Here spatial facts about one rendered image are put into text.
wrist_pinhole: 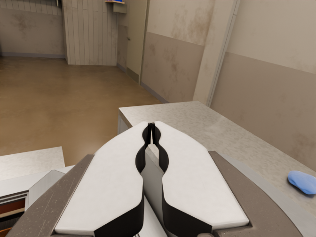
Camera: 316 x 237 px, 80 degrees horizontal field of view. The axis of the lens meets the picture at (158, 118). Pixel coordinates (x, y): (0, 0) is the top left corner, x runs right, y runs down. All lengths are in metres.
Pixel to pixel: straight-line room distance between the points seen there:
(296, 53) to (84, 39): 5.59
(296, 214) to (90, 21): 6.42
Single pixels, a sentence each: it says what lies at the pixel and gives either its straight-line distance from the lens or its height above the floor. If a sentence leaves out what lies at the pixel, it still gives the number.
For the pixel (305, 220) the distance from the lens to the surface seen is 0.75.
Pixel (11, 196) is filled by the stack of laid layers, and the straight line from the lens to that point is 0.99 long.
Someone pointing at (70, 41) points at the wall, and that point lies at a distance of 6.58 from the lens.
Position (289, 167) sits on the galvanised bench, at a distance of 1.00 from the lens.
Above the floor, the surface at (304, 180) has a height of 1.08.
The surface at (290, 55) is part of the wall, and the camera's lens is 2.34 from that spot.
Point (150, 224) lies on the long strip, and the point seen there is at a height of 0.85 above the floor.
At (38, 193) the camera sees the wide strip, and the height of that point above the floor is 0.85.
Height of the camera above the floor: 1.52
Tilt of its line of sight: 27 degrees down
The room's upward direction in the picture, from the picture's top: 9 degrees clockwise
